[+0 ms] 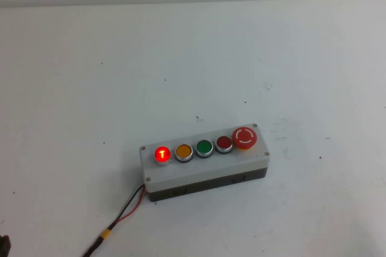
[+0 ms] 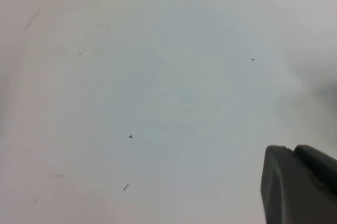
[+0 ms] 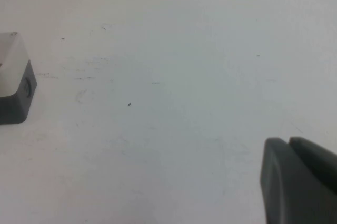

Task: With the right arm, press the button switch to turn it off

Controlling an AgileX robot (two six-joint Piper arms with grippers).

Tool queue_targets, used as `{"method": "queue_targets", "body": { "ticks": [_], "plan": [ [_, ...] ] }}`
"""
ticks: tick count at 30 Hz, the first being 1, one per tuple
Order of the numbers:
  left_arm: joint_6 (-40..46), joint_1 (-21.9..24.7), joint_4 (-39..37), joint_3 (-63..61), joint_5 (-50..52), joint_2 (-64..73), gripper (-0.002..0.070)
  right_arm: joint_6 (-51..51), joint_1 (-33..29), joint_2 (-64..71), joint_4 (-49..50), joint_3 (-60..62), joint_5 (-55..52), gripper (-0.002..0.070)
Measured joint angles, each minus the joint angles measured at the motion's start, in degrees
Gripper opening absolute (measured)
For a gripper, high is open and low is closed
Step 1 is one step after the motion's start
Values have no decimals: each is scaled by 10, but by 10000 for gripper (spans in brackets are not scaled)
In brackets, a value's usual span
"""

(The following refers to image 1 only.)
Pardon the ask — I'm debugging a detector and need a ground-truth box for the dark red push button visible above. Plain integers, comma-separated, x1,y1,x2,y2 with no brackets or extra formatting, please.
215,135,234,154

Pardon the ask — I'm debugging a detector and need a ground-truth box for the red emergency stop mushroom button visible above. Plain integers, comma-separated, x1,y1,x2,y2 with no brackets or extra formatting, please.
232,126,258,151

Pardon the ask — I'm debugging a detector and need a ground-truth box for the green push button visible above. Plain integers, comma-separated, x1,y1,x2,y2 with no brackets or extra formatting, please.
195,139,215,159

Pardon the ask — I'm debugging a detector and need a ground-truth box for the lit red push button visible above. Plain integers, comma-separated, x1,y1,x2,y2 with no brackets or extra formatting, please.
154,145,172,167

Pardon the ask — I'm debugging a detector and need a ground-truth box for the white grey button control box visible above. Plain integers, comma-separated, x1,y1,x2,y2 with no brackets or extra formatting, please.
139,122,270,203

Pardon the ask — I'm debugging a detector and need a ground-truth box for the black sleeved power cable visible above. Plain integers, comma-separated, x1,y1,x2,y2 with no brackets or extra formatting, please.
80,237,105,257

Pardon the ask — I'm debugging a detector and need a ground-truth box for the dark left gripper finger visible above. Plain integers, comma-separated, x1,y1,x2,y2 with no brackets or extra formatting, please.
0,234,11,257

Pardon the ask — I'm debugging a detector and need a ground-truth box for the yellow push button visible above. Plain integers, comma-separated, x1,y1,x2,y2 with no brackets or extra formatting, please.
174,144,194,163

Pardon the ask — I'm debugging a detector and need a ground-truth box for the thin black wire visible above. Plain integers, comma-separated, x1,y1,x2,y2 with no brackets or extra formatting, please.
108,184,145,228

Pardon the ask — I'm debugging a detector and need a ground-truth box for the thin red wire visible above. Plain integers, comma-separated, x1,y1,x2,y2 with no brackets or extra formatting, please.
115,185,147,224

